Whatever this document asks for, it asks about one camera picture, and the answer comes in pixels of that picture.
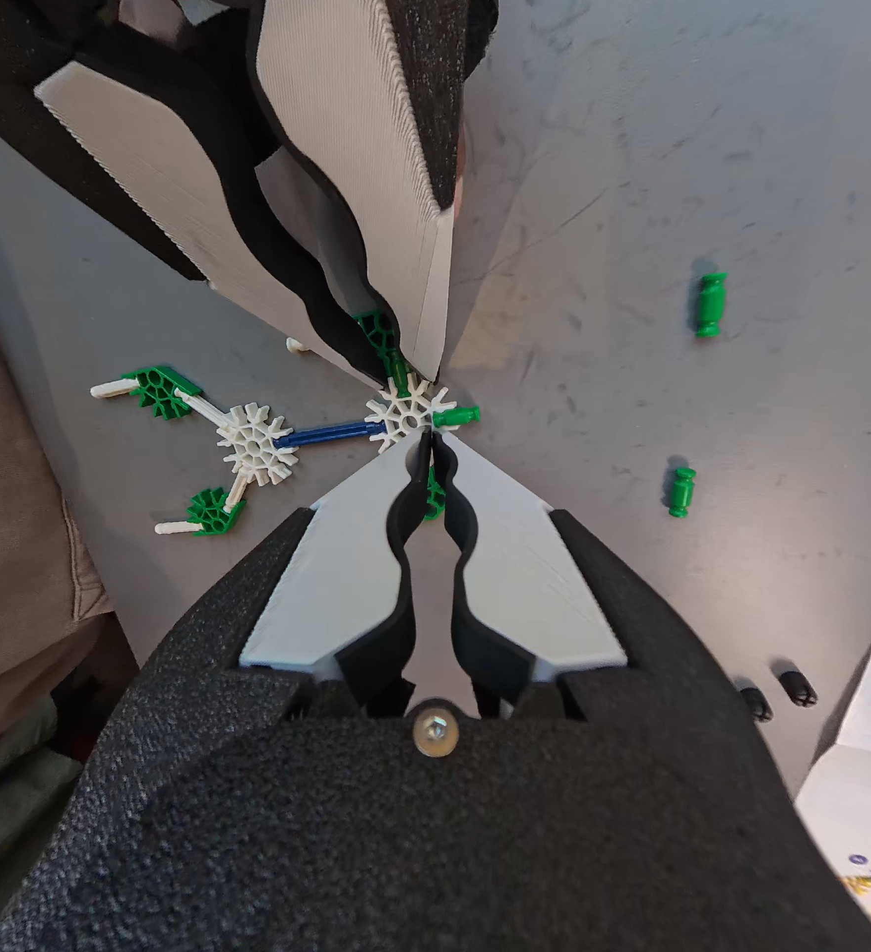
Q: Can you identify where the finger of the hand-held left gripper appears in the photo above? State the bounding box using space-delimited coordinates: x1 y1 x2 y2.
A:
34 59 401 388
246 0 456 382

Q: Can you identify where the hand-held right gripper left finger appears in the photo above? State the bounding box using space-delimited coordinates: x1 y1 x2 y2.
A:
239 427 435 709

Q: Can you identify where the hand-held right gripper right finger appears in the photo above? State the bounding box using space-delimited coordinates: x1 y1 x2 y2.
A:
430 431 628 716

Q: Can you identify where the person's body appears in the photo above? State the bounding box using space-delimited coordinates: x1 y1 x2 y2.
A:
0 256 142 938

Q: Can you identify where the white green blue toy assembly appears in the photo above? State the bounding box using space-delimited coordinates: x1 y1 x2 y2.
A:
91 308 455 538

